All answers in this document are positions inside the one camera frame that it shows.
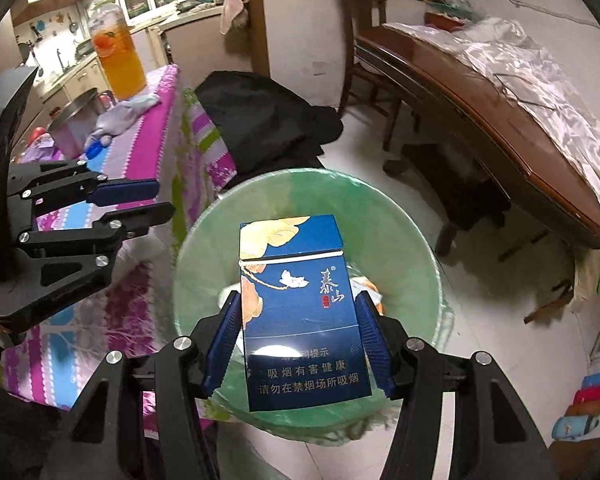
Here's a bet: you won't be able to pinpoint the blue cigarette box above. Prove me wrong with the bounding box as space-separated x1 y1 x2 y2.
239 215 372 412

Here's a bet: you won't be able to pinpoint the dark wooden chair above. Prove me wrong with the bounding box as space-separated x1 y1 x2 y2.
339 0 421 153

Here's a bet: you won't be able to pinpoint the green lined trash bin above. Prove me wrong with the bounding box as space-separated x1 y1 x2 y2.
172 167 453 448

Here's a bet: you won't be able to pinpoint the red plastic basin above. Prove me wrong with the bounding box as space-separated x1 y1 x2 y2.
422 0 476 31

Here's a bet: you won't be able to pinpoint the pink hanging towel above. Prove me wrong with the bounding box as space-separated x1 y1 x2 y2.
220 0 249 36

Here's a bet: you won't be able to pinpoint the brown wooden table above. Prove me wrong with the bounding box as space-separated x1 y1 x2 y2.
355 22 600 266

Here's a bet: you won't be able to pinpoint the light blue plastic bottle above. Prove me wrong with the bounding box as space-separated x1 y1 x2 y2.
552 415 600 440

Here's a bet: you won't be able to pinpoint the kitchen counter cabinets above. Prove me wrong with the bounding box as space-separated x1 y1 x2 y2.
15 2 231 126

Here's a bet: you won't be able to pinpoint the dark low stool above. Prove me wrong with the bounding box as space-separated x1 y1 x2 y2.
384 142 512 256

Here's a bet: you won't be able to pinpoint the steel pot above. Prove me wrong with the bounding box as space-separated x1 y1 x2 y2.
46 87 112 161

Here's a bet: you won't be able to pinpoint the purple floral tablecloth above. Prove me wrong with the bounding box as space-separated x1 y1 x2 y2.
0 64 238 436

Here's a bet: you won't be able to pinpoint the grey glove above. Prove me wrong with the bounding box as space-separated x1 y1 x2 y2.
83 94 161 148

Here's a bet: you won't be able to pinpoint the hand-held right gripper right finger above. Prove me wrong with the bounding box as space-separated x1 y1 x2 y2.
355 290 551 480

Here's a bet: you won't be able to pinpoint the wooden door frame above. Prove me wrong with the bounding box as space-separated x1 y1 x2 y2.
245 0 272 78

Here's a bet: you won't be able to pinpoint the orange juice bottle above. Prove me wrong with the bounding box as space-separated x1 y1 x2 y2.
87 2 147 102

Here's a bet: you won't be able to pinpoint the black jacket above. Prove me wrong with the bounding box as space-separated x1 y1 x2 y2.
194 71 345 176

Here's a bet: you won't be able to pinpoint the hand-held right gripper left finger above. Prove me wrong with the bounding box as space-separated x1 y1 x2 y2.
40 290 243 480

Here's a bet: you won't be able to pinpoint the orange white paper bag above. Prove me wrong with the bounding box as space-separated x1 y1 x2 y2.
356 276 385 317

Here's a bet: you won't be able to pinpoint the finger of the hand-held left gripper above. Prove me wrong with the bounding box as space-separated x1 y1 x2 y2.
7 159 161 207
0 202 176 333

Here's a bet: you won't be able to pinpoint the white satin cloth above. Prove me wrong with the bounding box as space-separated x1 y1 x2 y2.
384 16 600 241

